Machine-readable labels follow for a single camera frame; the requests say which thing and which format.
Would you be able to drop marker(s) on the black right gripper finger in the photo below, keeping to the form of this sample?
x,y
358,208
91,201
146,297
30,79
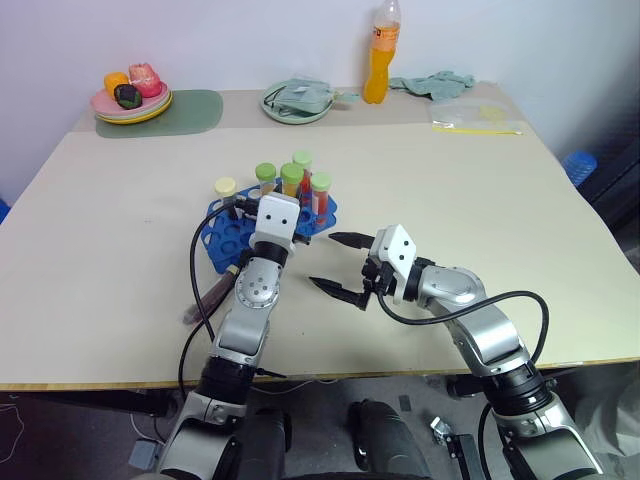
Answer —
x,y
336,290
351,240

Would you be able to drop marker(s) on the blue plastic jug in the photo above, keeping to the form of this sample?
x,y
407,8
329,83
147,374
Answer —
x,y
580,167

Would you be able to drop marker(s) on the metal caster wheel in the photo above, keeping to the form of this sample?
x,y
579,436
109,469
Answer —
x,y
442,431

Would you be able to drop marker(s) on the pink plate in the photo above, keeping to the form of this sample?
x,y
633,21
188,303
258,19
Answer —
x,y
102,103

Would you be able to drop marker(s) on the clear zip bag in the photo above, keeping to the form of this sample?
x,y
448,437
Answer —
x,y
470,117

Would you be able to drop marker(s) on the pink toy fruit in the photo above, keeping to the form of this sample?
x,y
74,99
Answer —
x,y
146,81

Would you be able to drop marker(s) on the green cap yellow test tube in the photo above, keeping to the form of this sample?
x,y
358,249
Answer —
x,y
265,173

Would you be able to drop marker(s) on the green placemat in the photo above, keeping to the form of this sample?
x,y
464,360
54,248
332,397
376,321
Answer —
x,y
195,112

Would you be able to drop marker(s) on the white fabric under table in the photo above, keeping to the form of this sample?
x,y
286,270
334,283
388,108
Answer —
x,y
612,415

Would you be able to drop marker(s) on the orange toy fruit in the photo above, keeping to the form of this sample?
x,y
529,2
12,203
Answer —
x,y
115,80

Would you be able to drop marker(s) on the pale green plate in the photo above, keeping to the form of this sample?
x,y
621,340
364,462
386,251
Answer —
x,y
295,117

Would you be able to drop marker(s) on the yellow plate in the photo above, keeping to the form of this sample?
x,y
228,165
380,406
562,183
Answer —
x,y
162,109

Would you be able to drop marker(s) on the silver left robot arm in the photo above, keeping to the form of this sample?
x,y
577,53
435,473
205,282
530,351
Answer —
x,y
255,290

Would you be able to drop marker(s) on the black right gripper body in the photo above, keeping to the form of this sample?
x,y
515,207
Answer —
x,y
375,280

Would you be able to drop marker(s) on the blue object beside table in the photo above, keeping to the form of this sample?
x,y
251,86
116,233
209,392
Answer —
x,y
3,209

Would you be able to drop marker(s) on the blue test tube rack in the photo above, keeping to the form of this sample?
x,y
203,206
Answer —
x,y
230,245

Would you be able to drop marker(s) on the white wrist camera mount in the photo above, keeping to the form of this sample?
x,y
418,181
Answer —
x,y
400,250
278,220

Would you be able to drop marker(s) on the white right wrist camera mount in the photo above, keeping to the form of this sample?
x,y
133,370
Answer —
x,y
400,250

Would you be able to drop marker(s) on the dark round toy fruit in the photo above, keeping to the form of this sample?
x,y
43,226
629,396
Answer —
x,y
127,96

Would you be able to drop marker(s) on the green cap orange test tube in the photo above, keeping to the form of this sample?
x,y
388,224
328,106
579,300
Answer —
x,y
291,176

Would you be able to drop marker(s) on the orange drink bottle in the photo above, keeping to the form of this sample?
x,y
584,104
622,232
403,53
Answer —
x,y
380,75

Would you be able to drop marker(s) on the black object beside table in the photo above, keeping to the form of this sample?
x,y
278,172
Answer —
x,y
617,175

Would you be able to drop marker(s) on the pale green fabric pouch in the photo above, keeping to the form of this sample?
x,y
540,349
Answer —
x,y
302,96

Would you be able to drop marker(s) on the dark purple test tube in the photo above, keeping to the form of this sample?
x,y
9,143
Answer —
x,y
212,297

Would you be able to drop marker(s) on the dark rounded shape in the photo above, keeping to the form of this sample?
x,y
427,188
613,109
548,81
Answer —
x,y
385,440
265,442

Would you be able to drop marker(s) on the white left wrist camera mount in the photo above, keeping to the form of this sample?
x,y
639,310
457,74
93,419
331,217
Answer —
x,y
278,220

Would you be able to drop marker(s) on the green cloth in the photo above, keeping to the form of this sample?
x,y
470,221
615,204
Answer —
x,y
435,85

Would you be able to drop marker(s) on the green cap red test tube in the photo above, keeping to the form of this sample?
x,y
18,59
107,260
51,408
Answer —
x,y
320,183
302,159

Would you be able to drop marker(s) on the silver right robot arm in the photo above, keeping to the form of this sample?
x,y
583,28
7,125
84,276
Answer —
x,y
480,330

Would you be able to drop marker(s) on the grey floor box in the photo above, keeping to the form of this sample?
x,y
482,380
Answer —
x,y
143,454

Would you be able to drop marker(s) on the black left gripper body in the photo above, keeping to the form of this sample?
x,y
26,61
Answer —
x,y
301,239

